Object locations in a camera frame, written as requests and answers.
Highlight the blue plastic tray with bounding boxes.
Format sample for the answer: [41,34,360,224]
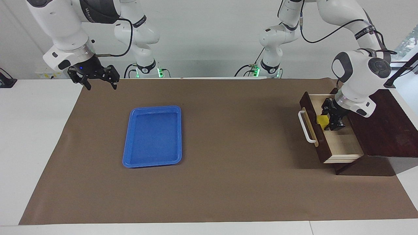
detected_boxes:
[122,105,182,168]

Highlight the dark wooden cabinet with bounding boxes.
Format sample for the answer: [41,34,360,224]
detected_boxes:
[330,87,418,177]

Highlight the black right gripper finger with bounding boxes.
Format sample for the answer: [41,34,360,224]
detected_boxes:
[103,65,121,90]
[67,67,93,91]

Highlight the yellow block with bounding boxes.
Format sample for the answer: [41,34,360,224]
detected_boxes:
[316,114,330,129]

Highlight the white wall socket box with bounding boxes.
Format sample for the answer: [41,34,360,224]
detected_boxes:
[35,63,72,80]

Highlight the black desk mount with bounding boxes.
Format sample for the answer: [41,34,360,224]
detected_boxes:
[0,68,18,88]

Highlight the window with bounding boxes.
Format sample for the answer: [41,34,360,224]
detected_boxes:
[385,24,418,63]

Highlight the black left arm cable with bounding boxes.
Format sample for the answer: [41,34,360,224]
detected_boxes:
[278,0,398,55]

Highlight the brown table mat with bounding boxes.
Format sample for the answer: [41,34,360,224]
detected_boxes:
[19,78,418,226]

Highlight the white drawer handle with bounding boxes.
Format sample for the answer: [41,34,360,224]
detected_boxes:
[298,110,319,144]

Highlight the dark wooden drawer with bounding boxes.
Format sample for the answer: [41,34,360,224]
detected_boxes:
[298,91,365,164]

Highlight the black stand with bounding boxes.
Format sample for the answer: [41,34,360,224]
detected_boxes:
[380,52,418,89]

